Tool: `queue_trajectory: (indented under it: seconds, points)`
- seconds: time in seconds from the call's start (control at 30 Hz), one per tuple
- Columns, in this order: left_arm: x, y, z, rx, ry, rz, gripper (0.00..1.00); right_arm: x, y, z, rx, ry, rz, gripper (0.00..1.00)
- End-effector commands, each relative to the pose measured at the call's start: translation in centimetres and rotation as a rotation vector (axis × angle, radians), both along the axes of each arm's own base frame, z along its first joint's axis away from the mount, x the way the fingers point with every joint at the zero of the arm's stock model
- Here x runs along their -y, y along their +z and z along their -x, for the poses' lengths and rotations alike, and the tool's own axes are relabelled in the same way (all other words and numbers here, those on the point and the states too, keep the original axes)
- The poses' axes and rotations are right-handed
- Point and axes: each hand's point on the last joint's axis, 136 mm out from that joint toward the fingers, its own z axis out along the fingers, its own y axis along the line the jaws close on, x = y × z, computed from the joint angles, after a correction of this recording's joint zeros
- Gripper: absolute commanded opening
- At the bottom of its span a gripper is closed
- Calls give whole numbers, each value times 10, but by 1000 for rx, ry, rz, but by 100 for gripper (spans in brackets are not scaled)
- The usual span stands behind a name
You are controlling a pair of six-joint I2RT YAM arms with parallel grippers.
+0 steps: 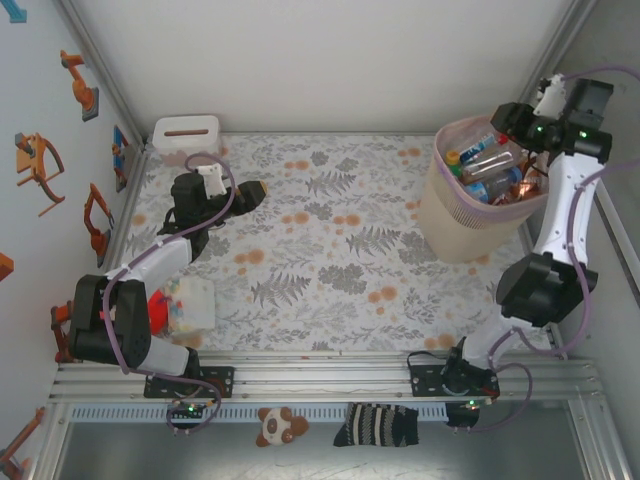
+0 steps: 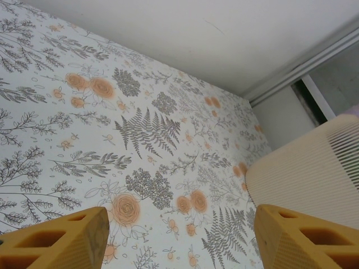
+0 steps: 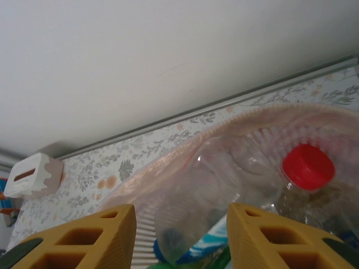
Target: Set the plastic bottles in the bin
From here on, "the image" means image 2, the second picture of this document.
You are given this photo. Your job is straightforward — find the floral patterned table mat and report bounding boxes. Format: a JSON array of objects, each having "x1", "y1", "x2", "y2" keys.
[{"x1": 0, "y1": 0, "x2": 274, "y2": 269}]

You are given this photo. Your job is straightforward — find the aluminium frame post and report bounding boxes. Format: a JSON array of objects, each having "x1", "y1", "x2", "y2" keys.
[{"x1": 246, "y1": 21, "x2": 359, "y2": 107}]

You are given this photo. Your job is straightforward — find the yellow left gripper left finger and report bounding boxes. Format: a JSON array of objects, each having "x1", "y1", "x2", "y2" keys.
[{"x1": 0, "y1": 206, "x2": 110, "y2": 269}]

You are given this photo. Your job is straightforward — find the pink plastic bin liner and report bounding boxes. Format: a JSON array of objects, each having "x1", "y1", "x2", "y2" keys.
[{"x1": 343, "y1": 103, "x2": 359, "y2": 117}]

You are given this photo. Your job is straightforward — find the beige slatted plastic bin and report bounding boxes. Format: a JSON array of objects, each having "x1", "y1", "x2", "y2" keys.
[{"x1": 245, "y1": 113, "x2": 359, "y2": 233}]

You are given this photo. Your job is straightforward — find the white window frame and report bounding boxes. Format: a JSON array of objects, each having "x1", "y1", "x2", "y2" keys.
[{"x1": 301, "y1": 75, "x2": 337, "y2": 124}]

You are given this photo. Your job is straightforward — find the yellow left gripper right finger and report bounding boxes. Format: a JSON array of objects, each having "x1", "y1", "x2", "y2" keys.
[{"x1": 256, "y1": 203, "x2": 359, "y2": 269}]

